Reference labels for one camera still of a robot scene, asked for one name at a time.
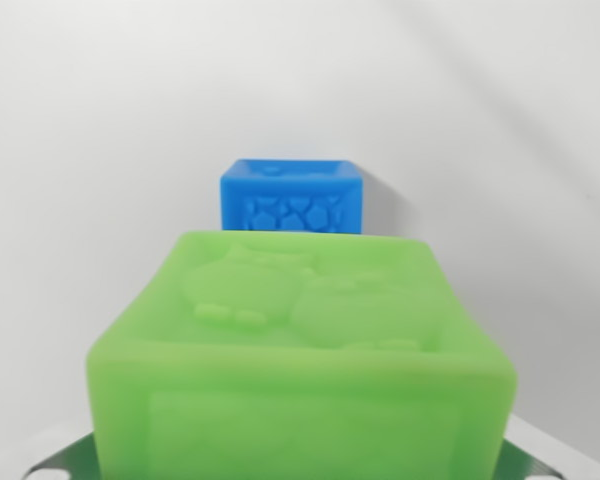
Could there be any gripper right finger with silver black pad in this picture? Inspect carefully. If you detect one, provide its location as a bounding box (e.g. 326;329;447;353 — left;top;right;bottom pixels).
501;415;600;480

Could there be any gripper left finger with silver black pad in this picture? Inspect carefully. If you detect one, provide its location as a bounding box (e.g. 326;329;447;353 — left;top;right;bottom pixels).
0;410;104;480

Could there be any green translucent toy cube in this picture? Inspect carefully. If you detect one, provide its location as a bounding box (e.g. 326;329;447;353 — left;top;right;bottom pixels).
84;229;520;480

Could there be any blue embossed toy cube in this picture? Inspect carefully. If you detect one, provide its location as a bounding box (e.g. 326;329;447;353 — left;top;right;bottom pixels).
219;157;365;237

